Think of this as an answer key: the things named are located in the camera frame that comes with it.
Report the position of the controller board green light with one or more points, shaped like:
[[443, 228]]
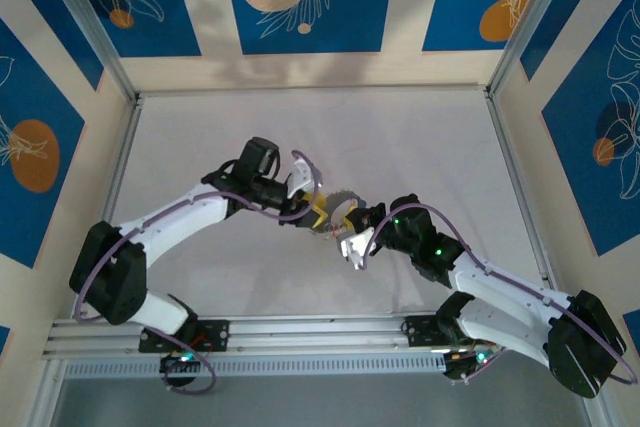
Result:
[[182, 361], [472, 361]]

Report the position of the aluminium back rail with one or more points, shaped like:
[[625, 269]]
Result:
[[310, 90]]

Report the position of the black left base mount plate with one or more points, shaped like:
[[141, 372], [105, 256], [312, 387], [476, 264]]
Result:
[[217, 334]]

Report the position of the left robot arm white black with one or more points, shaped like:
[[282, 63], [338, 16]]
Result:
[[185, 212]]

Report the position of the aluminium side rail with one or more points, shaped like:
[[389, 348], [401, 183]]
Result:
[[515, 172], [114, 197]]

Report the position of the silver key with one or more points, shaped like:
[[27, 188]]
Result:
[[324, 232]]

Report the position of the red key tag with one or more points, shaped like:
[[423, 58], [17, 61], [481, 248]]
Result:
[[337, 236]]

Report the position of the large metal keyring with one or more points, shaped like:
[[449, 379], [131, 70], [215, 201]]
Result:
[[330, 197]]

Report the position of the aluminium front rail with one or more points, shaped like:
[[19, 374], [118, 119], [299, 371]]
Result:
[[320, 329]]

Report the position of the aluminium frame post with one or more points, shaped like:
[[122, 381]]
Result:
[[527, 22], [90, 22]]

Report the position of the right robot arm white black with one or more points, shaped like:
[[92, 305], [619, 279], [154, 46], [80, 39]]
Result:
[[500, 292]]

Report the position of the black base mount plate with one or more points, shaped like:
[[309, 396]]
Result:
[[217, 334], [420, 332]]

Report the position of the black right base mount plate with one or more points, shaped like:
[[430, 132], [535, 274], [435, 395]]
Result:
[[420, 332]]

